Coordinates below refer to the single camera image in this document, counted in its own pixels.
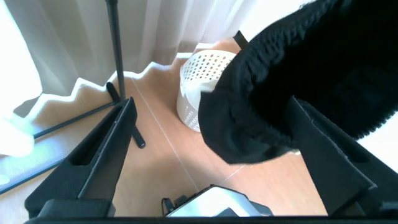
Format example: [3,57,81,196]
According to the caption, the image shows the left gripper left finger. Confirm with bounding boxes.
[24,96,138,218]

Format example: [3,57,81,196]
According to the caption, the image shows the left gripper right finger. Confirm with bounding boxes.
[287,96,398,218]

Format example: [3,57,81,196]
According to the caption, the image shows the black garment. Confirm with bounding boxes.
[198,0,398,165]

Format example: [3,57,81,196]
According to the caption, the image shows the white printed T-shirt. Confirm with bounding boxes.
[0,0,44,186]

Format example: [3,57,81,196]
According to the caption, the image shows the black clothes rack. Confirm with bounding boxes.
[0,0,146,195]

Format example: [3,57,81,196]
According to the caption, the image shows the white laundry basket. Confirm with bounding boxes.
[176,49,239,133]

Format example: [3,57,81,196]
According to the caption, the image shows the beige curtain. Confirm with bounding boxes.
[4,0,259,97]

